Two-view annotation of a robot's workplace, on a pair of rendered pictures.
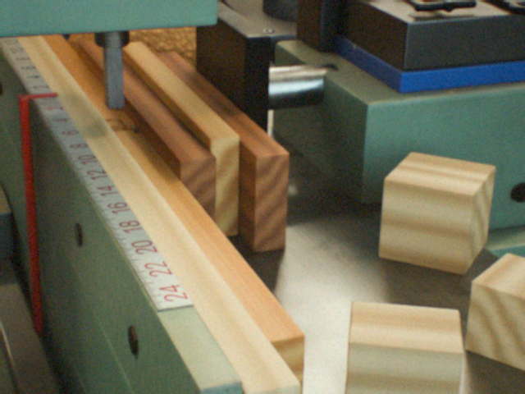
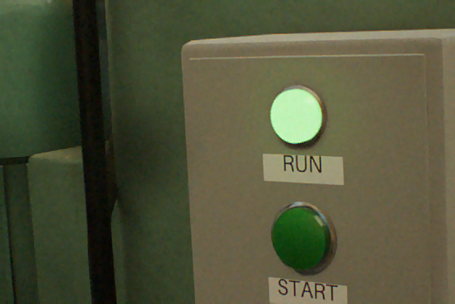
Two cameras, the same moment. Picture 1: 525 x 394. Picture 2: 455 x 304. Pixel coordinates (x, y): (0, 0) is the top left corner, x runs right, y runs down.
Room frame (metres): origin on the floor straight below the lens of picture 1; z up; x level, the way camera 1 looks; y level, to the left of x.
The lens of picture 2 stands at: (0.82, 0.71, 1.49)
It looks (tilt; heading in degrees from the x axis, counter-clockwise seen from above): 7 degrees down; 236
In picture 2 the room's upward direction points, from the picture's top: 3 degrees counter-clockwise
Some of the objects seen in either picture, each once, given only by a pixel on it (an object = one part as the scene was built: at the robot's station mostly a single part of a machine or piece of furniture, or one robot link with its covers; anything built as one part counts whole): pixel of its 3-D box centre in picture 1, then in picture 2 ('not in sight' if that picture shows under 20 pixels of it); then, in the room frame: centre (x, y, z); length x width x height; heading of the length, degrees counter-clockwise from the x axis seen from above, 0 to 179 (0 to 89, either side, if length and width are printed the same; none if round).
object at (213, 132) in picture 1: (171, 129); not in sight; (0.60, 0.05, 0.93); 0.19 x 0.02 x 0.06; 21
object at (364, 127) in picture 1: (409, 129); not in sight; (0.64, -0.10, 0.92); 0.15 x 0.13 x 0.09; 21
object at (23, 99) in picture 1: (46, 217); not in sight; (0.55, 0.12, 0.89); 0.02 x 0.01 x 0.14; 111
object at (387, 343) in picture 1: (402, 365); not in sight; (0.36, -0.06, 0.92); 0.04 x 0.03 x 0.04; 83
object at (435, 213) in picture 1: (436, 211); not in sight; (0.50, -0.09, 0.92); 0.04 x 0.04 x 0.04; 65
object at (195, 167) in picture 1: (138, 130); not in sight; (0.60, 0.07, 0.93); 0.24 x 0.02 x 0.05; 21
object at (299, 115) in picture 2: not in sight; (295, 116); (0.62, 0.44, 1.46); 0.02 x 0.01 x 0.02; 111
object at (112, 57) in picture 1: (112, 62); not in sight; (0.57, 0.08, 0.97); 0.01 x 0.01 x 0.05; 21
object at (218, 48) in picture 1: (276, 89); not in sight; (0.61, -0.01, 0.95); 0.09 x 0.07 x 0.09; 21
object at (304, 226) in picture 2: not in sight; (300, 239); (0.62, 0.44, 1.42); 0.02 x 0.01 x 0.02; 111
